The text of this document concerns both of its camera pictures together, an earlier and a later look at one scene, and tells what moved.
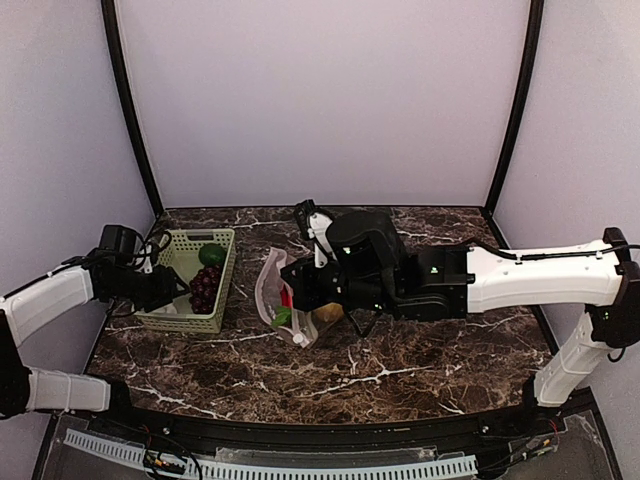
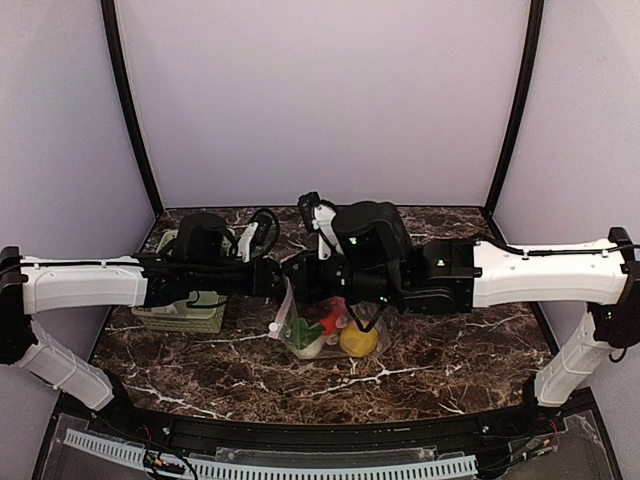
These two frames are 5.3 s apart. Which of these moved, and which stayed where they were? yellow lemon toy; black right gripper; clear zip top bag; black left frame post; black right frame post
Moved: clear zip top bag; yellow lemon toy
Stayed: black right frame post; black right gripper; black left frame post
